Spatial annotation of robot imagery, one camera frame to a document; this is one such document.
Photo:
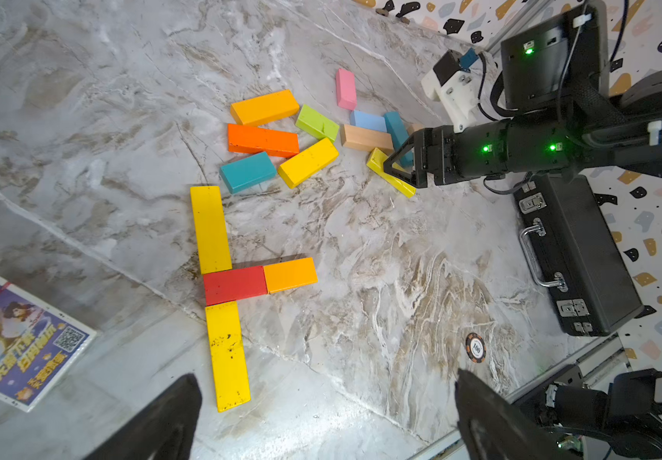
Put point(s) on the aluminium rail frame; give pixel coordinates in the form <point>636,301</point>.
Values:
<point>569,370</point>

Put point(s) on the light blue block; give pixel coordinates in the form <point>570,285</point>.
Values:
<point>368,121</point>

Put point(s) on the black case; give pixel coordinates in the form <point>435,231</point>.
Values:
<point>571,253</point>

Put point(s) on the green block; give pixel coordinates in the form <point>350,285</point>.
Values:
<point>317,125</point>

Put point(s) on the small amber block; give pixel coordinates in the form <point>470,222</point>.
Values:
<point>290,275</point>

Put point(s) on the pink block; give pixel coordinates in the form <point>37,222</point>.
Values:
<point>346,94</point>

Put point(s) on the colourful card box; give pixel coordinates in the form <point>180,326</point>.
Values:
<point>38,344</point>

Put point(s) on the teal long block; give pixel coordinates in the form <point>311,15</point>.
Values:
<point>399,134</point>

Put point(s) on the red block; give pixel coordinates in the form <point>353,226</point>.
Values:
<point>233,285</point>

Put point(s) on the poker chip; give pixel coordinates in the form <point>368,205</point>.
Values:
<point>475,348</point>

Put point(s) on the teal short block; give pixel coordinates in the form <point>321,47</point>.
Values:
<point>248,172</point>

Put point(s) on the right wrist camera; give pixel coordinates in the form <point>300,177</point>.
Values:
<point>451,85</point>

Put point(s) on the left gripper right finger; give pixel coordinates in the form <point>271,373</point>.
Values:
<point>491,428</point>

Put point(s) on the tan wooden block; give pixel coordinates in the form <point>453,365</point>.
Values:
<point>361,139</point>

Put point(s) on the beige wooden block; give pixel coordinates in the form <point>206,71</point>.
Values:
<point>414,127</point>

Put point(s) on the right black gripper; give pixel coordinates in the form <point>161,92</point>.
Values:
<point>535,143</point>

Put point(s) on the long yellow block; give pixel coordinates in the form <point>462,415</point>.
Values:
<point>211,230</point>
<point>230,373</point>

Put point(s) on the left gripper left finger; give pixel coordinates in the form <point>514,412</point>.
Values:
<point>164,429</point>

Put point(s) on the amber orange block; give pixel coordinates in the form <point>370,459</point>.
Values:
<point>265,109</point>

